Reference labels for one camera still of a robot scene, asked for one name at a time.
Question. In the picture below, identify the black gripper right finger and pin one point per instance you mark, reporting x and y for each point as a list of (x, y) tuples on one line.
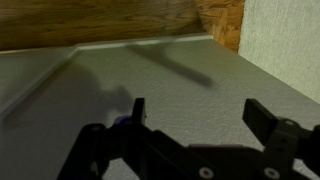
[(258, 116)]

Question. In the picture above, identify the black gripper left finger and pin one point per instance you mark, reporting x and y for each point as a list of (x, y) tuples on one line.
[(138, 110)]

